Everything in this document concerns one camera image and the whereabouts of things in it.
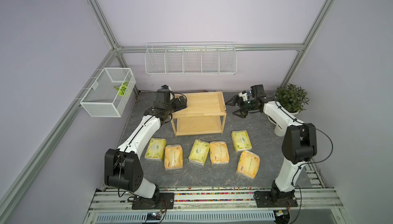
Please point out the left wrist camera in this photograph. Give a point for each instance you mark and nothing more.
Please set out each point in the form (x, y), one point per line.
(165, 87)

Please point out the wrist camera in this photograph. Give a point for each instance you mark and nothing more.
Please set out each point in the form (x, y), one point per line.
(165, 87)
(244, 95)

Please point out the white wire side basket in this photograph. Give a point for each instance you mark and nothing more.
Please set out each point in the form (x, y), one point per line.
(102, 99)

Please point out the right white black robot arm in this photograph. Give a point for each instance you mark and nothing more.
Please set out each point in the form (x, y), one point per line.
(299, 138)

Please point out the orange tissue pack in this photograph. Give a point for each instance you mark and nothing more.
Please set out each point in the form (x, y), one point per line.
(248, 164)
(173, 157)
(219, 154)

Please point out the aluminium front rail frame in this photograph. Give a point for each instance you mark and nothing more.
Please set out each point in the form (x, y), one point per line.
(225, 205)

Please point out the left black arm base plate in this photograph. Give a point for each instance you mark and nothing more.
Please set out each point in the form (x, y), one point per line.
(163, 201)

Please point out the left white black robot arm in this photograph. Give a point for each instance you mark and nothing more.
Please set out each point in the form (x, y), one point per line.
(122, 167)

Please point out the green leaf toy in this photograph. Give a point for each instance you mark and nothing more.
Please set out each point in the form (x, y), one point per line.
(122, 88)

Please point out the large potted green plant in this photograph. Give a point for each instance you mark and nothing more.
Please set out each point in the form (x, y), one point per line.
(289, 101)

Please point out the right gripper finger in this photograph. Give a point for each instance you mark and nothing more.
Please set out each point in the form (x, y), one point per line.
(242, 113)
(234, 101)

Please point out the green tissue pack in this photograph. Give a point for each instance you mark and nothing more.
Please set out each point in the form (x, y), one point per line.
(156, 149)
(241, 140)
(199, 152)

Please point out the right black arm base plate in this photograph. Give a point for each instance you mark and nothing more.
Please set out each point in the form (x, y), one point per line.
(273, 198)

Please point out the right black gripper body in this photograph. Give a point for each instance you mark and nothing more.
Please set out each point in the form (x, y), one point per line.
(249, 105)

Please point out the wooden two-tier shelf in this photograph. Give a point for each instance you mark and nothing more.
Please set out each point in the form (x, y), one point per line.
(205, 114)

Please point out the long white wire wall basket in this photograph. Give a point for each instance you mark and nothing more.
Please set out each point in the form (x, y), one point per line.
(200, 58)

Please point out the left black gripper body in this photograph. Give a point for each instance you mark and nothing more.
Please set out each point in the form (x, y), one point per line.
(169, 107)

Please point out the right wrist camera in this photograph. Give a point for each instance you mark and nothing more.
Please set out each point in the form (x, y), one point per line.
(244, 95)

